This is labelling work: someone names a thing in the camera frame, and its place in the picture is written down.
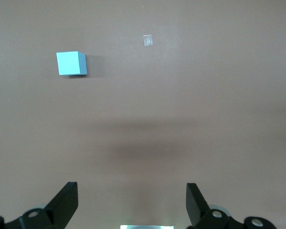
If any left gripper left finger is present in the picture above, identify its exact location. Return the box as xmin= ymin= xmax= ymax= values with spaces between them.
xmin=0 ymin=181 xmax=79 ymax=229

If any light blue cube block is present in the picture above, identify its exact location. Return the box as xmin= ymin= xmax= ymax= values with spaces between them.
xmin=56 ymin=51 xmax=87 ymax=77

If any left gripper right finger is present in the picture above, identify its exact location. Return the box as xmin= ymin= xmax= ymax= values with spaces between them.
xmin=186 ymin=183 xmax=276 ymax=229

